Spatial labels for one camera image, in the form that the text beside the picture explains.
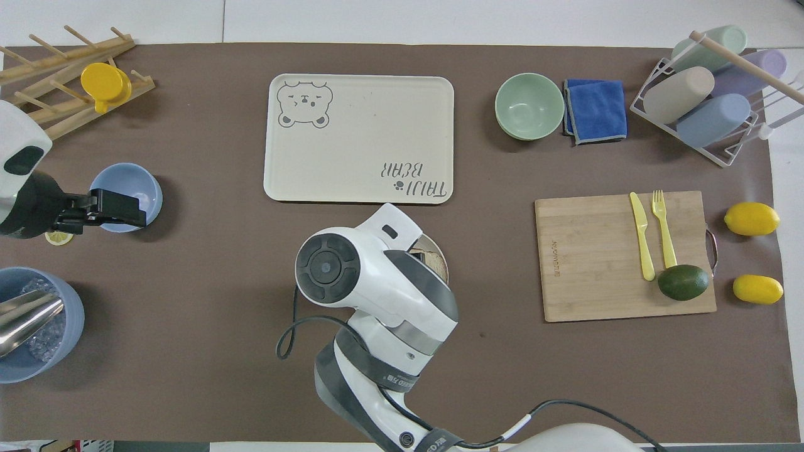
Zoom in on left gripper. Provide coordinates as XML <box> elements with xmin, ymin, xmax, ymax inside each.
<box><xmin>0</xmin><ymin>171</ymin><xmax>87</xmax><ymax>240</ymax></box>

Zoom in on round grey plate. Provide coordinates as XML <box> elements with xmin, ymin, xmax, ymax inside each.
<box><xmin>407</xmin><ymin>232</ymin><xmax>451</xmax><ymax>288</ymax></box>

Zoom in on light blue bowl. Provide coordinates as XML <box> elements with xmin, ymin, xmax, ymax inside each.
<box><xmin>89</xmin><ymin>163</ymin><xmax>163</xmax><ymax>234</ymax></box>

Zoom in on metal scoop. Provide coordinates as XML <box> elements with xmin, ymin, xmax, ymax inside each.
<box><xmin>0</xmin><ymin>289</ymin><xmax>65</xmax><ymax>359</ymax></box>

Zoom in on blue bucket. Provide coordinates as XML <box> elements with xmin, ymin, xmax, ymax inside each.
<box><xmin>0</xmin><ymin>267</ymin><xmax>85</xmax><ymax>385</ymax></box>

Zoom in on wooden dish rack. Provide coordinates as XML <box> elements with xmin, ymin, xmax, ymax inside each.
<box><xmin>0</xmin><ymin>25</ymin><xmax>156</xmax><ymax>143</ymax></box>

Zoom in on clear ice cubes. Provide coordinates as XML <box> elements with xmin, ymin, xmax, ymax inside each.
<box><xmin>18</xmin><ymin>278</ymin><xmax>67</xmax><ymax>365</ymax></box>

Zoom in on yellow cup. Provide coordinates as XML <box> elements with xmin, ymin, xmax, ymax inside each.
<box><xmin>80</xmin><ymin>62</ymin><xmax>133</xmax><ymax>114</ymax></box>

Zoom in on cream tray with bear print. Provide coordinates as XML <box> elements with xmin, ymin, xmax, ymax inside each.
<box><xmin>263</xmin><ymin>73</ymin><xmax>455</xmax><ymax>205</ymax></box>

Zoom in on brown bread slice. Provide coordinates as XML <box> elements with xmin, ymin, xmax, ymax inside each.
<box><xmin>410</xmin><ymin>247</ymin><xmax>448</xmax><ymax>284</ymax></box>

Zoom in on green bowl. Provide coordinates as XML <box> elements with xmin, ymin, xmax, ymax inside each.
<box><xmin>494</xmin><ymin>72</ymin><xmax>566</xmax><ymax>142</ymax></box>

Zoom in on bamboo cutting board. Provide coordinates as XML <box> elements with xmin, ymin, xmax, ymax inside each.
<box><xmin>534</xmin><ymin>190</ymin><xmax>719</xmax><ymax>324</ymax></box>

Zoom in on blue cloth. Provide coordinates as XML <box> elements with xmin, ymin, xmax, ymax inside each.
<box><xmin>562</xmin><ymin>78</ymin><xmax>629</xmax><ymax>147</ymax></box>

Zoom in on yellow plastic knife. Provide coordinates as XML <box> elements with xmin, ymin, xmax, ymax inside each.
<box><xmin>629</xmin><ymin>191</ymin><xmax>656</xmax><ymax>282</ymax></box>

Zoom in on yellow plastic fork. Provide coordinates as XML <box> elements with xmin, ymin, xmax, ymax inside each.
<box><xmin>651</xmin><ymin>189</ymin><xmax>679</xmax><ymax>270</ymax></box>

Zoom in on green avocado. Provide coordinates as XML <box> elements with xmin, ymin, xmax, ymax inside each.
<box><xmin>656</xmin><ymin>264</ymin><xmax>711</xmax><ymax>302</ymax></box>

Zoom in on beige cup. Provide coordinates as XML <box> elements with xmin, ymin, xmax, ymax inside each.
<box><xmin>643</xmin><ymin>65</ymin><xmax>716</xmax><ymax>126</ymax></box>

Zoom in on blue cup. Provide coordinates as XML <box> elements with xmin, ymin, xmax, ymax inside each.
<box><xmin>676</xmin><ymin>93</ymin><xmax>752</xmax><ymax>149</ymax></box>

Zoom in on green cup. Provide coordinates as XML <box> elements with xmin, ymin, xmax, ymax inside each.
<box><xmin>670</xmin><ymin>24</ymin><xmax>749</xmax><ymax>73</ymax></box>

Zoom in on yellow lemon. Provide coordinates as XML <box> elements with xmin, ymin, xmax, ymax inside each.
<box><xmin>732</xmin><ymin>274</ymin><xmax>785</xmax><ymax>306</ymax></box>
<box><xmin>724</xmin><ymin>201</ymin><xmax>781</xmax><ymax>237</ymax></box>

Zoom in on purple cup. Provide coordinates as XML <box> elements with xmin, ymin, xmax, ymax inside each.
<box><xmin>712</xmin><ymin>48</ymin><xmax>790</xmax><ymax>99</ymax></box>

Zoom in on white wire rack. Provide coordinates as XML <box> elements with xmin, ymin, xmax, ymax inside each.
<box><xmin>629</xmin><ymin>31</ymin><xmax>804</xmax><ymax>169</ymax></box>

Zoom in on wooden rod handle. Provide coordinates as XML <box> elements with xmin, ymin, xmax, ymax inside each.
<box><xmin>689</xmin><ymin>30</ymin><xmax>804</xmax><ymax>106</ymax></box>

